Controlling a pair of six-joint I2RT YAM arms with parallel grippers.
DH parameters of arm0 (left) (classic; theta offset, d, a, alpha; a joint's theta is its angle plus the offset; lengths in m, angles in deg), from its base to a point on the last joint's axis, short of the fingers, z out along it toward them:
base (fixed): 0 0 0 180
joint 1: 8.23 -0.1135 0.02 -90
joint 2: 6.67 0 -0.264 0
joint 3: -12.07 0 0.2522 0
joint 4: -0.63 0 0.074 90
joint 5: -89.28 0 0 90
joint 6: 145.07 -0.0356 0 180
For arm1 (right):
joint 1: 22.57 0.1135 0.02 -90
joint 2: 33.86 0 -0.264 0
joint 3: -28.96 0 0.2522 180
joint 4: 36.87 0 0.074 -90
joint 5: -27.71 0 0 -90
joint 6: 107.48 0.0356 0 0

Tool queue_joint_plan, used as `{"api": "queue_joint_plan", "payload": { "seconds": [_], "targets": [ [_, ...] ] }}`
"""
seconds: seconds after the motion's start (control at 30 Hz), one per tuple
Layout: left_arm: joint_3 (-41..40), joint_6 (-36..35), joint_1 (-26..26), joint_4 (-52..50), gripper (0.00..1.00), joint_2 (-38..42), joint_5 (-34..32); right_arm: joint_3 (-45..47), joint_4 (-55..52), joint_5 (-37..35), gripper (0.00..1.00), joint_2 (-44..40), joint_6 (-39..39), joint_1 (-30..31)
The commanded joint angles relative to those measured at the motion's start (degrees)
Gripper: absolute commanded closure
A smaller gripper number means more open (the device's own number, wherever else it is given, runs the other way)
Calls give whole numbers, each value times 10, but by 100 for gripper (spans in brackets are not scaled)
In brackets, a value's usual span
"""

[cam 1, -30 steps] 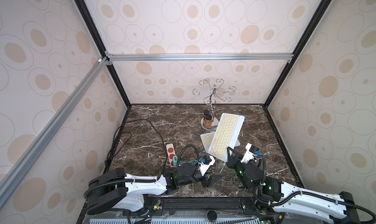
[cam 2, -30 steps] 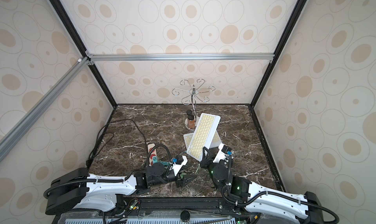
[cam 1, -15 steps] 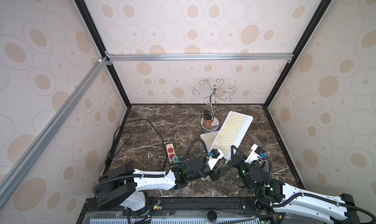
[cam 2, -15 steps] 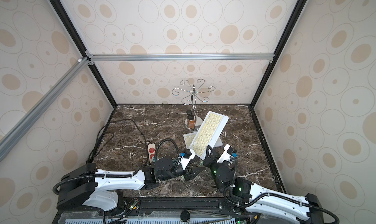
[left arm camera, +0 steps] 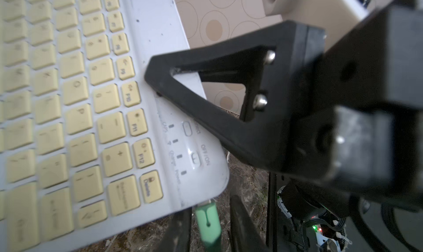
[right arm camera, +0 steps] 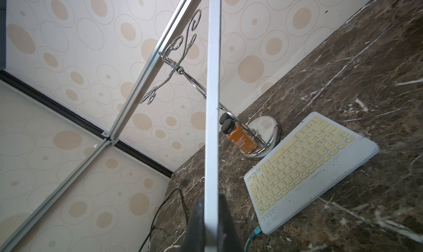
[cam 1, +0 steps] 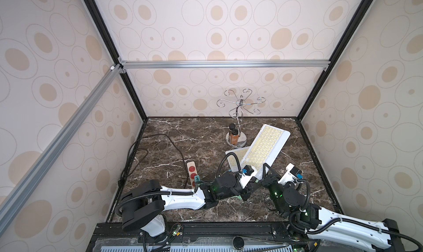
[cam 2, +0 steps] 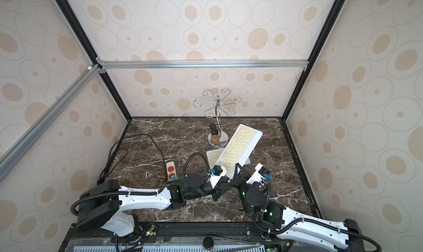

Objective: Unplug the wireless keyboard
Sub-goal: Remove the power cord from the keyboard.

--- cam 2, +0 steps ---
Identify rear spice bottle black cap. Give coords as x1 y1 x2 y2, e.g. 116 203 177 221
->
209 123 219 136

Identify black power strip cord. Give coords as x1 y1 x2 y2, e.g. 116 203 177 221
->
96 133 171 187

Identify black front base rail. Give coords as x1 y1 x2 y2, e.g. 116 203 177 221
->
65 220 344 252

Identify aluminium frame bar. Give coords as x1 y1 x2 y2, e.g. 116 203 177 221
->
1 64 100 180
99 59 309 69

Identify beige power strip red sockets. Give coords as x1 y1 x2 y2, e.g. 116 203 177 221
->
166 161 177 181

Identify back aluminium frame bar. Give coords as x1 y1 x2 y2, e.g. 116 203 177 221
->
99 59 309 69

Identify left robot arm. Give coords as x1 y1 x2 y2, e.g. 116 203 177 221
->
70 174 232 237

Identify orange spice bottle black cap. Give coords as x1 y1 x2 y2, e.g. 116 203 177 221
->
211 129 220 146

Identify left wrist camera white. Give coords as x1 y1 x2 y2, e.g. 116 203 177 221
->
208 165 227 189

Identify chrome hook stand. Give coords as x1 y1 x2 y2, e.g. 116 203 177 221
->
193 88 243 149

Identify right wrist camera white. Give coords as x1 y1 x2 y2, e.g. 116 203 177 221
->
246 163 271 186

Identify white keyboard yellow keys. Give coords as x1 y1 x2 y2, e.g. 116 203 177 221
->
206 148 225 169
216 124 263 179

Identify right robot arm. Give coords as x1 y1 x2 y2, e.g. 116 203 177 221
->
231 164 382 252

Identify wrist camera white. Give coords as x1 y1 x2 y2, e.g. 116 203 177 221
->
246 163 271 186
208 165 227 189

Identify left aluminium frame bar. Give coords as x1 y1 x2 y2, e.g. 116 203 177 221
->
1 64 100 180

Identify black round knob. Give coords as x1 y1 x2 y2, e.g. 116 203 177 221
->
202 236 214 250

